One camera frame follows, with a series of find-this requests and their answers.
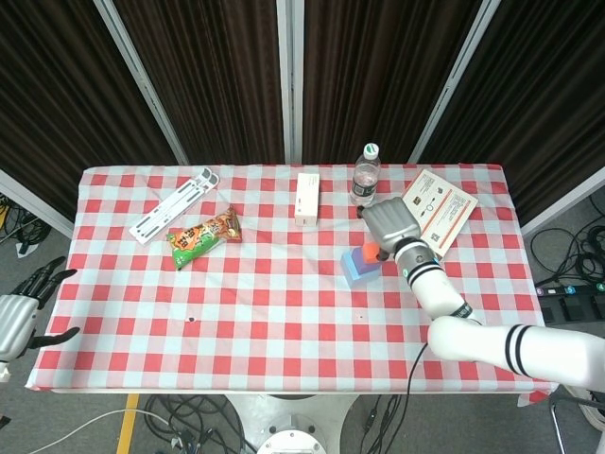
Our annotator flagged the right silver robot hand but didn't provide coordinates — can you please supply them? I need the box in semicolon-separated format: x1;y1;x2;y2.
356;198;424;262

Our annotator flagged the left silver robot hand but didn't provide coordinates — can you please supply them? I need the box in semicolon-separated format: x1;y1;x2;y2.
0;255;80;363

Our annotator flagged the purple block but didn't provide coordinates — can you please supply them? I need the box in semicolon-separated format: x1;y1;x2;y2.
353;245;379;276

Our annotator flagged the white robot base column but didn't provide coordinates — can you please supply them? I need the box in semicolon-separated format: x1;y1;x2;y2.
226;394;360;454

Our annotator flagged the clear plastic water bottle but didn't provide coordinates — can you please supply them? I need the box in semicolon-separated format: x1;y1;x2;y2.
349;142;382;207

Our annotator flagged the flat orange white product box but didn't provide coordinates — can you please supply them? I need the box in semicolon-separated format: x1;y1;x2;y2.
401;168;479;259

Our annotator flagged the blue block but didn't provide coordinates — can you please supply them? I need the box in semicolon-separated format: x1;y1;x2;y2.
340;250;382;289

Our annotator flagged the white rectangular carton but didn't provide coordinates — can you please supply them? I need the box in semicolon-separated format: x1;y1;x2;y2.
294;172;321;228

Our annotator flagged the dark brown corrugated panel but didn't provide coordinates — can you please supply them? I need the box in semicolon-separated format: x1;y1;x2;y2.
302;0;483;165
0;0;179;221
112;0;287;166
418;0;605;226

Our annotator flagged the red white checkered tablecloth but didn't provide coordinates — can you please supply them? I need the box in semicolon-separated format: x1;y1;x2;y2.
26;163;559;406

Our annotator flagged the white folding laptop stand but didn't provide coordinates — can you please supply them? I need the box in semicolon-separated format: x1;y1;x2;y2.
129;167;221;246

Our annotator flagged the black foot pedal unit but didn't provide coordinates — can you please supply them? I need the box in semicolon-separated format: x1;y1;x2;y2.
540;296;605;325

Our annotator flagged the green snack bag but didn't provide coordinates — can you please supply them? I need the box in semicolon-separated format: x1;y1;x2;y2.
165;205;243;271

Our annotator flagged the black floor cable bundle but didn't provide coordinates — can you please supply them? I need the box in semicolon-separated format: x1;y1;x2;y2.
528;193;605;285
141;394;256;454
0;193;53;259

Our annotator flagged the white floor cable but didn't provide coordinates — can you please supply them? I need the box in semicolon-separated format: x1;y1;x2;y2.
27;409;171;454

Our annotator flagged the grey metal partition post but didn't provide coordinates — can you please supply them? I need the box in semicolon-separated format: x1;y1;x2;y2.
0;168;76;237
93;0;190;166
521;167;605;236
276;0;304;166
406;0;502;165

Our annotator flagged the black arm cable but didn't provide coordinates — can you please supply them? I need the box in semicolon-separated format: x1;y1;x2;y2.
406;340;432;397

